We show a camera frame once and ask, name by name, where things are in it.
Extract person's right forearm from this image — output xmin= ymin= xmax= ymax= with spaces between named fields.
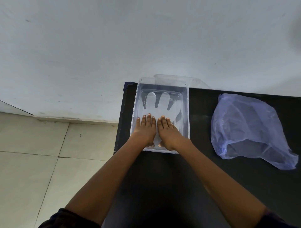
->
xmin=174 ymin=139 xmax=268 ymax=226

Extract person's dark sleeve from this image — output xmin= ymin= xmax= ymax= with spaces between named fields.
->
xmin=38 ymin=208 xmax=102 ymax=228
xmin=256 ymin=208 xmax=292 ymax=228

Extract clear plastic lid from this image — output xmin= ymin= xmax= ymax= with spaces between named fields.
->
xmin=154 ymin=74 xmax=211 ymax=90

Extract blue plastic bag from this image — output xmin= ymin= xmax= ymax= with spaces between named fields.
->
xmin=210 ymin=93 xmax=299 ymax=171

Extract clear plastic container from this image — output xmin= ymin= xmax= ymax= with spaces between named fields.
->
xmin=130 ymin=82 xmax=190 ymax=154

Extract person's left hand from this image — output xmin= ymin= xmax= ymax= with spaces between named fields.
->
xmin=131 ymin=113 xmax=157 ymax=148

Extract transparent plastic glove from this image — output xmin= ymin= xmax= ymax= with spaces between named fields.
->
xmin=143 ymin=92 xmax=184 ymax=132

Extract person's right dark sleeve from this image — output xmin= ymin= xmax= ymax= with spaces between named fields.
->
xmin=256 ymin=208 xmax=292 ymax=228

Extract person's right hand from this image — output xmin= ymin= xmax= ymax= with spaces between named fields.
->
xmin=157 ymin=116 xmax=191 ymax=151

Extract person's left forearm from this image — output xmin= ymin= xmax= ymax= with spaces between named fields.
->
xmin=65 ymin=137 xmax=151 ymax=226

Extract person's left dark sleeve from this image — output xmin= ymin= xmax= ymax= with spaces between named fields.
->
xmin=38 ymin=208 xmax=102 ymax=228

